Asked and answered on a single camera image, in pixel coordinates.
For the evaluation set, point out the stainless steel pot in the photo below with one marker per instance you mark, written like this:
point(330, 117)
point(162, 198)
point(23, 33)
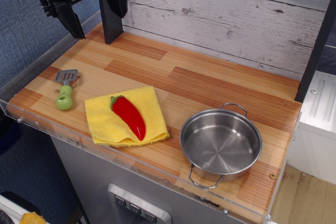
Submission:
point(221, 145)

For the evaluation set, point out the yellow object bottom left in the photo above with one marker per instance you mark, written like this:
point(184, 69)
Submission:
point(32, 218)

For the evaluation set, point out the red toy chili pepper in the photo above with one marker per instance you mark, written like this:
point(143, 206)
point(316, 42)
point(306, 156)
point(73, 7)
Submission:
point(127, 111)

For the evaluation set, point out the dark grey left post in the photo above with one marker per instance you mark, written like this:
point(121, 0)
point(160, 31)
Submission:
point(112, 23)

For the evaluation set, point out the green handled grey spatula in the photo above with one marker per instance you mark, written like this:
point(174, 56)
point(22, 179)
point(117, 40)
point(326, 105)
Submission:
point(65, 77)

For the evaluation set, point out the dark grey post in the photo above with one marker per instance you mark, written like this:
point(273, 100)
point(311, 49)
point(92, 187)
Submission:
point(319, 45)
point(112, 23)

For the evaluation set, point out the yellow folded cloth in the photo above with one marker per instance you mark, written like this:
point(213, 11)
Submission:
point(106, 128)

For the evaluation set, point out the white side appliance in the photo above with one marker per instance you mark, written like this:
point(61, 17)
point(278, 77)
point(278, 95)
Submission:
point(312, 149)

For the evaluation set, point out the grey cabinet with buttons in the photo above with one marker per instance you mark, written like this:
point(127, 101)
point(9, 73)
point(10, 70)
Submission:
point(109, 193)

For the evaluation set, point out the clear acrylic table guard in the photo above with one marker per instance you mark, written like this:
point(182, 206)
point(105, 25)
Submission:
point(185, 82)

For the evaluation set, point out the dark grey right post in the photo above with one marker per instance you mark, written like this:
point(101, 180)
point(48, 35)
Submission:
point(319, 45)

